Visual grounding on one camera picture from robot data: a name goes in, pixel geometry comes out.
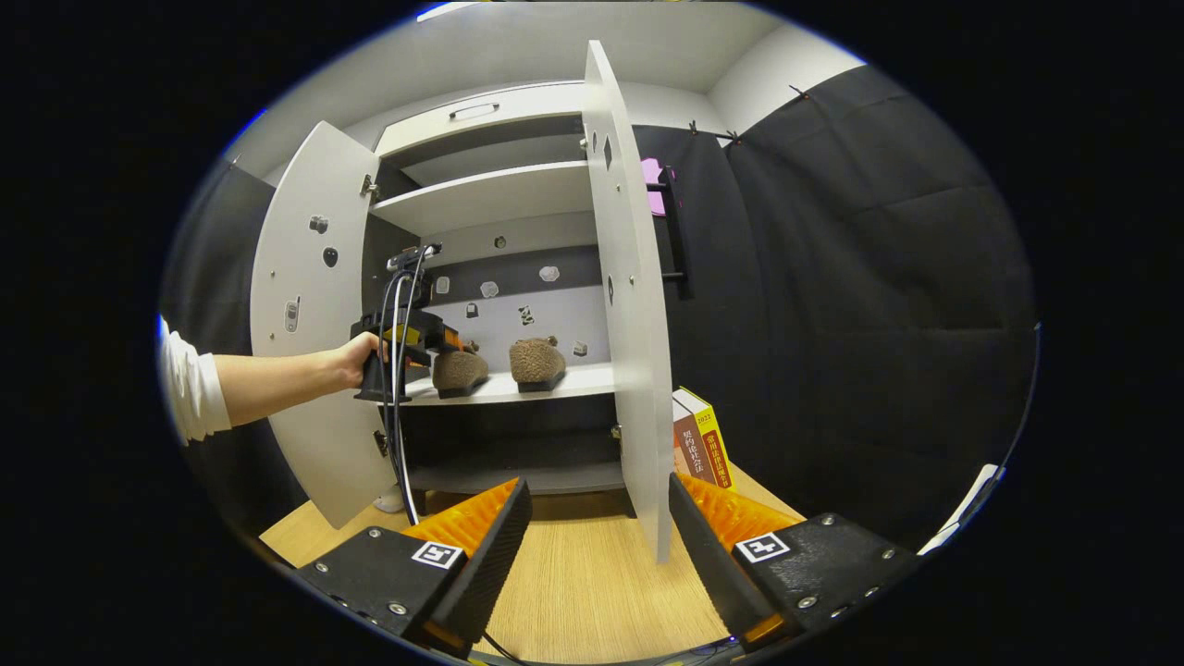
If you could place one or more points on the brown book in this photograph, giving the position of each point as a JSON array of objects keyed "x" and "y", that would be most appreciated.
[{"x": 689, "y": 453}]

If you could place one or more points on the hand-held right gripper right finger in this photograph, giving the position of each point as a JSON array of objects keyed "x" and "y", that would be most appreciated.
[{"x": 708, "y": 564}]

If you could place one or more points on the white cabinet drawer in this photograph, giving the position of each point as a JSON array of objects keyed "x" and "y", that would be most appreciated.
[{"x": 518, "y": 106}]

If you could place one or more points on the black backdrop cloth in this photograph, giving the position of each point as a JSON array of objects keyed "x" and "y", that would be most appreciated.
[{"x": 832, "y": 277}]

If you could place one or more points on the brown fuzzy shoe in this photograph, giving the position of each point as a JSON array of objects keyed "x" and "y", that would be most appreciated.
[
  {"x": 460, "y": 370},
  {"x": 536, "y": 361}
]

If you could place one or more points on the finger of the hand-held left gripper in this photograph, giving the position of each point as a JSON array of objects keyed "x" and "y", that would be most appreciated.
[{"x": 450, "y": 339}]

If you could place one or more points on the white shoe cabinet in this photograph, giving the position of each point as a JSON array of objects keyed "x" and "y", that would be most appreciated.
[{"x": 499, "y": 194}]

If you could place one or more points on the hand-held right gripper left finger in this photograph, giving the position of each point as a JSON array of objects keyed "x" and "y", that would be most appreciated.
[{"x": 486, "y": 564}]

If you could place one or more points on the yellow book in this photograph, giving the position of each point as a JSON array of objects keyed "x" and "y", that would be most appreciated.
[{"x": 712, "y": 444}]

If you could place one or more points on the white shoe cabinet door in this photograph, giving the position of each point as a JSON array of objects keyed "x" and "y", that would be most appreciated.
[
  {"x": 305, "y": 277},
  {"x": 634, "y": 324}
]

